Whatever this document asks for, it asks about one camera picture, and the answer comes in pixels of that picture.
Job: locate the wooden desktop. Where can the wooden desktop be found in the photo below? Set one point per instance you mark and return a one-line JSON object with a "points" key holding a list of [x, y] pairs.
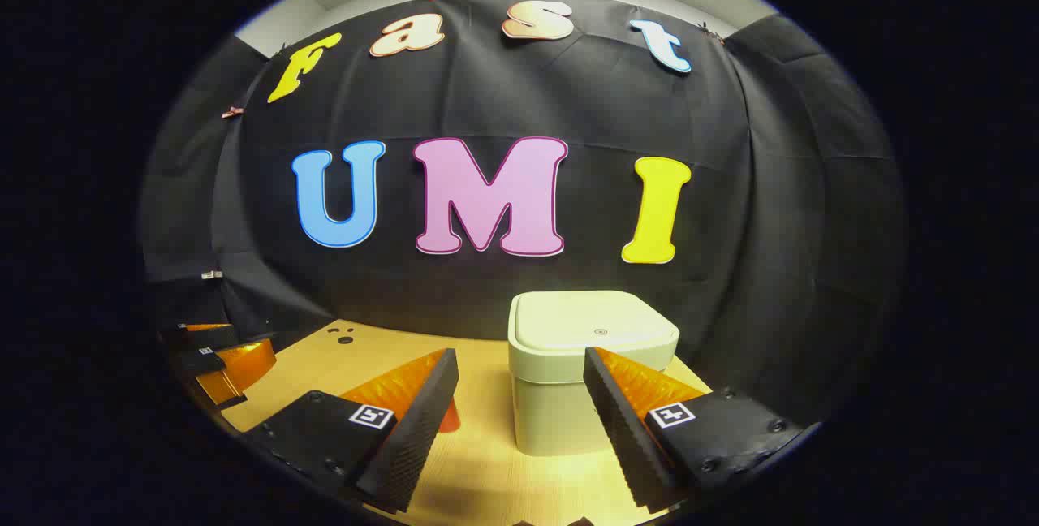
{"points": [[487, 469]]}

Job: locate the green desktop garbage bin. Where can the green desktop garbage bin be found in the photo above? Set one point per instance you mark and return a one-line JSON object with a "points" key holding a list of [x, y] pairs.
{"points": [[552, 380]]}

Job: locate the black backdrop cloth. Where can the black backdrop cloth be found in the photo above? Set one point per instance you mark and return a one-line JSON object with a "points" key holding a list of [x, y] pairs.
{"points": [[568, 104]]}

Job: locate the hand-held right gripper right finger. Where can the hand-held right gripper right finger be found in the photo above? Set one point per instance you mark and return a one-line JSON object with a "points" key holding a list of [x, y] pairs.
{"points": [[621, 428]]}

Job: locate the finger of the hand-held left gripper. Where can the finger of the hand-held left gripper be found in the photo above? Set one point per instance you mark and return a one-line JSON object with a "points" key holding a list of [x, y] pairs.
{"points": [[235, 368], [199, 338]]}

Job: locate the small copper clip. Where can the small copper clip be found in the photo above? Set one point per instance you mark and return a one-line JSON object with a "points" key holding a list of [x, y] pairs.
{"points": [[233, 112]]}

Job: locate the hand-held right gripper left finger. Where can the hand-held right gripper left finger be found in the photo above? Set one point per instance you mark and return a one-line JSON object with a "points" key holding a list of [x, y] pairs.
{"points": [[414, 428]]}

